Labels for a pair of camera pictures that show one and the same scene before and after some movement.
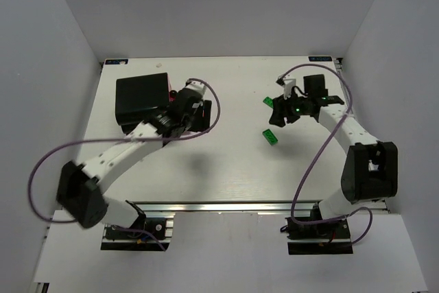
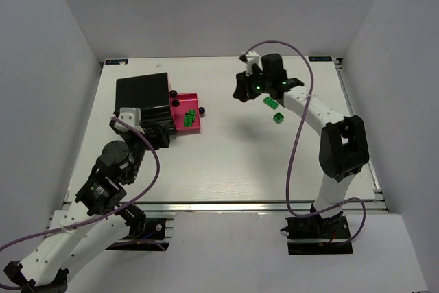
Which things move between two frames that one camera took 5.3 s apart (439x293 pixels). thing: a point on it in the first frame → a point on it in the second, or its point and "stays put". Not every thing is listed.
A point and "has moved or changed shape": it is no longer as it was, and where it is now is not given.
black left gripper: (204, 115) → (151, 129)
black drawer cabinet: (136, 97) stays put
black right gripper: (283, 110) → (247, 84)
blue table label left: (116, 61) stays put
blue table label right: (322, 58) stays put
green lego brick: (269, 136) has moved or changed shape
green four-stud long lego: (268, 101) stays put
